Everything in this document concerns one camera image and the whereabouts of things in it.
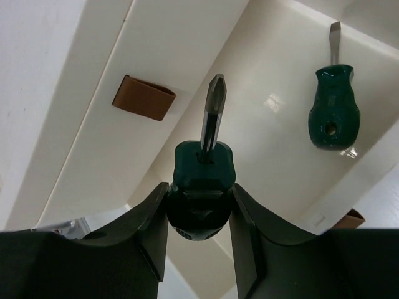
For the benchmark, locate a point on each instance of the white drawer cabinet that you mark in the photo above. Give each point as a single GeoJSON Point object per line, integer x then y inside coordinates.
{"type": "Point", "coordinates": [66, 151]}

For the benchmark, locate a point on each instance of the all green screwdriver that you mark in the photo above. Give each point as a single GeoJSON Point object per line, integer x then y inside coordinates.
{"type": "Point", "coordinates": [334, 119]}

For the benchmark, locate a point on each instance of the drawer brown handle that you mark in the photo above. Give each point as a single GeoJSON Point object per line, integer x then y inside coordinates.
{"type": "Point", "coordinates": [143, 98]}

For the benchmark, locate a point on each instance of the white drawer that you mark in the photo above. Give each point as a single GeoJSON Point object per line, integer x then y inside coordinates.
{"type": "Point", "coordinates": [269, 62]}

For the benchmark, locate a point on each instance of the green orange screwdriver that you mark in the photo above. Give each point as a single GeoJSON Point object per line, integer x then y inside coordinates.
{"type": "Point", "coordinates": [198, 201]}

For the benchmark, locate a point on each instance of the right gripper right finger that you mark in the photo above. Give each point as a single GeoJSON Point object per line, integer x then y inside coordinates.
{"type": "Point", "coordinates": [276, 259]}

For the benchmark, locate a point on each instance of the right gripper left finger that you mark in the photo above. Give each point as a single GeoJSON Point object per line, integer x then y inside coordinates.
{"type": "Point", "coordinates": [123, 259]}

